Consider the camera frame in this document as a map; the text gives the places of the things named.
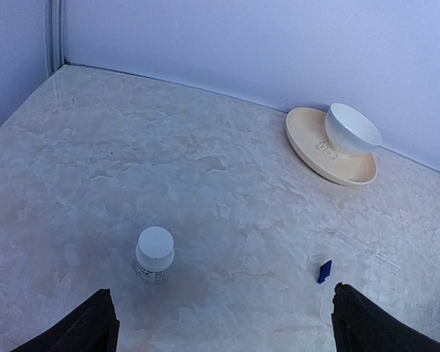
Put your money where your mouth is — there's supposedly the beige round plate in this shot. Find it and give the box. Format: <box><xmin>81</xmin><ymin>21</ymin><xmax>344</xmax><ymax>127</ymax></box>
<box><xmin>286</xmin><ymin>108</ymin><xmax>378</xmax><ymax>186</ymax></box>

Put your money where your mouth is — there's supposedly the clear plastic pill organizer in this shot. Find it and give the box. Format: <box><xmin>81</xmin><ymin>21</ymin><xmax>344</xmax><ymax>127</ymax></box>
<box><xmin>317</xmin><ymin>231</ymin><xmax>403</xmax><ymax>326</ymax></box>

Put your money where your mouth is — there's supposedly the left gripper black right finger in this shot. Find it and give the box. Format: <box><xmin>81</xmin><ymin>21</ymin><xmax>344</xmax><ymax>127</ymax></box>
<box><xmin>331</xmin><ymin>282</ymin><xmax>440</xmax><ymax>351</ymax></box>

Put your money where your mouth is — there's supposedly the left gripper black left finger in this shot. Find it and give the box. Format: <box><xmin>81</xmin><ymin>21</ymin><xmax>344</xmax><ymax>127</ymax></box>
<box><xmin>15</xmin><ymin>289</ymin><xmax>120</xmax><ymax>351</ymax></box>

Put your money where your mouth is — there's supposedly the small white pill bottle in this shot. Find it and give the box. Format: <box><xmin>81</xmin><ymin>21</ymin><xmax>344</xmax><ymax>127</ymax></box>
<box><xmin>135</xmin><ymin>227</ymin><xmax>175</xmax><ymax>283</ymax></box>

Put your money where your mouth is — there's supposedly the white ceramic bowl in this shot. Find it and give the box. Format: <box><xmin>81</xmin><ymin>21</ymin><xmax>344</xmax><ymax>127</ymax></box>
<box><xmin>325</xmin><ymin>103</ymin><xmax>382</xmax><ymax>156</ymax></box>

